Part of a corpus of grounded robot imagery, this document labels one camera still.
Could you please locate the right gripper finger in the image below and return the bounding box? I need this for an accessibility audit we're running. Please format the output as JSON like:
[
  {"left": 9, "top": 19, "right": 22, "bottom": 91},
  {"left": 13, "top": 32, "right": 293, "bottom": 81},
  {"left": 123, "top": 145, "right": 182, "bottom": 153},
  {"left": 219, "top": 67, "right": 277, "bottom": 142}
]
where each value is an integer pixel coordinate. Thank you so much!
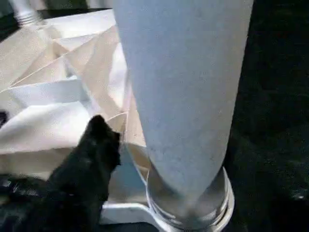
[{"left": 0, "top": 114, "right": 122, "bottom": 232}]

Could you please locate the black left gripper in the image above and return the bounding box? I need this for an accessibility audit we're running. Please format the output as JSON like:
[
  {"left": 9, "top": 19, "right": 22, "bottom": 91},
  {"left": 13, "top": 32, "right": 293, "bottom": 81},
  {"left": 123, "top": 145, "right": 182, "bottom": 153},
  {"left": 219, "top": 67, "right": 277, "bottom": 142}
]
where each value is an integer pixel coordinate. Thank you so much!
[{"left": 0, "top": 173, "right": 52, "bottom": 202}]

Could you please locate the white plastic table top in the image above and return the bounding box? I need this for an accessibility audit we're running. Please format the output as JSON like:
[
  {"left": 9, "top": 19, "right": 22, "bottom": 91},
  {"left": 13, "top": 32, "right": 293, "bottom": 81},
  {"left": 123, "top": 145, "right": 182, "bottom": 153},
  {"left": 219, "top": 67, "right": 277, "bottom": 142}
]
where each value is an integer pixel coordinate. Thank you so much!
[{"left": 0, "top": 8, "right": 235, "bottom": 232}]

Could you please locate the white plastic table leg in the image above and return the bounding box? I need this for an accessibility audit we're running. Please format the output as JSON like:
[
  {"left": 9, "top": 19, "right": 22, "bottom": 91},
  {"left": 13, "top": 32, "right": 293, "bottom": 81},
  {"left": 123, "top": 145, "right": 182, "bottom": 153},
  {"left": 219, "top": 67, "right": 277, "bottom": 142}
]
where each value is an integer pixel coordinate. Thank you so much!
[
  {"left": 112, "top": 0, "right": 254, "bottom": 229},
  {"left": 10, "top": 0, "right": 47, "bottom": 25}
]

